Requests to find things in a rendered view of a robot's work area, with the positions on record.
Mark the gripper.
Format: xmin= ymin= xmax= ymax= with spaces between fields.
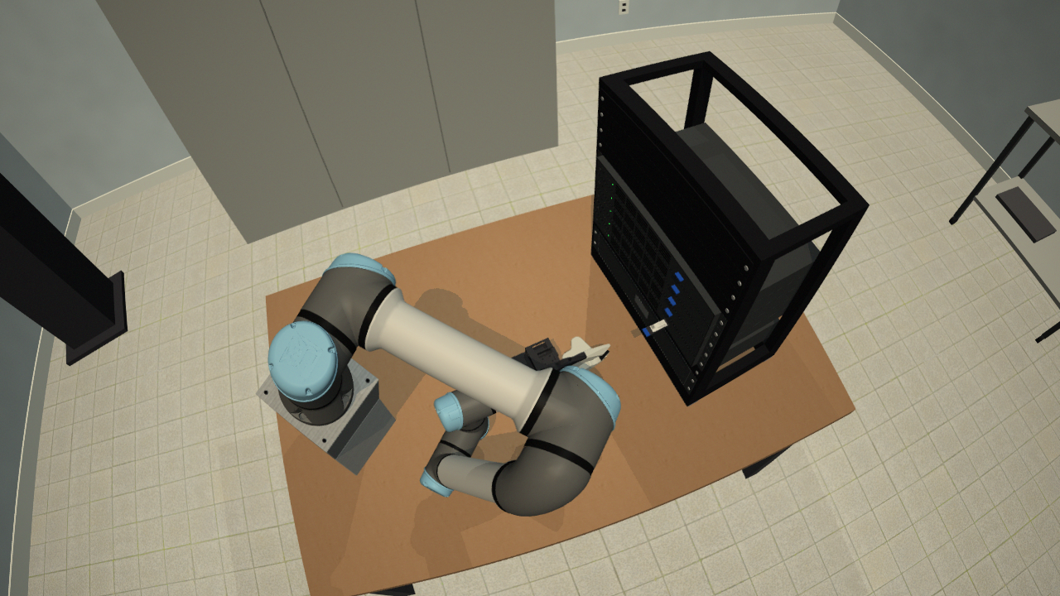
xmin=512 ymin=337 xmax=610 ymax=372

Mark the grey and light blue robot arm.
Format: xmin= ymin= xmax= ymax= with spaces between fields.
xmin=268 ymin=253 xmax=621 ymax=518

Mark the black server rack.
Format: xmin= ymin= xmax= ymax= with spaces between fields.
xmin=591 ymin=51 xmax=870 ymax=406

